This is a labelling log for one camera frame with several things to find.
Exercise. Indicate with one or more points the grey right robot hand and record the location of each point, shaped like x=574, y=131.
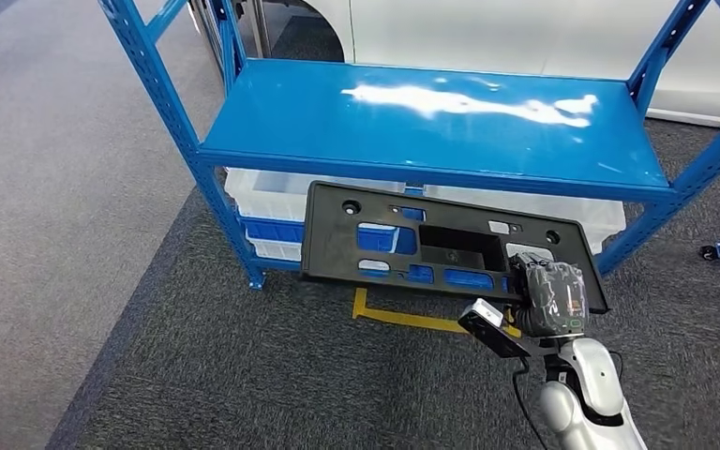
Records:
x=555, y=298

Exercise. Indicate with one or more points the black plastic car part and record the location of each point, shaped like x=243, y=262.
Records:
x=329, y=248

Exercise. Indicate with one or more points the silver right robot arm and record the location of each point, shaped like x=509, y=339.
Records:
x=590, y=372

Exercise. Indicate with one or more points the blue metal shelf rack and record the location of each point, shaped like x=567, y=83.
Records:
x=397, y=124

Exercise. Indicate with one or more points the white plastic bin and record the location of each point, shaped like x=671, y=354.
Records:
x=276, y=250
x=596, y=214
x=267, y=199

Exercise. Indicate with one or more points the yellow floor tape marking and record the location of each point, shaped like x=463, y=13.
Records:
x=397, y=318

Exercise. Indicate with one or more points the white car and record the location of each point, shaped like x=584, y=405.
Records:
x=490, y=37

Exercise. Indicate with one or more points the silver metal stand pole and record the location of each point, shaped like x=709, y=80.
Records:
x=259, y=28

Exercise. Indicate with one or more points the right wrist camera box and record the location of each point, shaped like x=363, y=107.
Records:
x=490, y=332

